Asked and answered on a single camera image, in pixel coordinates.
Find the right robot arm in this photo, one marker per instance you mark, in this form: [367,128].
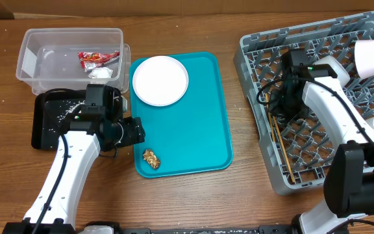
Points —
[349,184]

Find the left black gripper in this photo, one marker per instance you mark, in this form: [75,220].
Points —
[136,132]

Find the grey dishwasher rack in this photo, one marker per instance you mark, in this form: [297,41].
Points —
[307,144]

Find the clear plastic bin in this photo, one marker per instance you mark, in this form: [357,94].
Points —
[48,58]

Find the pile of spilled rice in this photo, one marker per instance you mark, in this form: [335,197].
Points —
[57,110]

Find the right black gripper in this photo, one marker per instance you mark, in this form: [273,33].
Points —
[281,103]

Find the teal serving tray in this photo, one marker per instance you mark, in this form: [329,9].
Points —
[191,135]

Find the grey bowl of rice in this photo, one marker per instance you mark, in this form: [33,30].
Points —
[342,74]

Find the red snack wrapper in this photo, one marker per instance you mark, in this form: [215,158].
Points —
[92,60]

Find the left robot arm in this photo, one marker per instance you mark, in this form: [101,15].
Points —
[55,208]

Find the brown food scrap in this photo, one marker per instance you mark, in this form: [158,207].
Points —
[151,159]

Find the black plastic tray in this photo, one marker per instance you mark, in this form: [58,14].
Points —
[96,110]

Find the large white plate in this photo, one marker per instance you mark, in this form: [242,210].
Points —
[160,81]

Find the white tissue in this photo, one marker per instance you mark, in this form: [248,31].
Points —
[101,73]

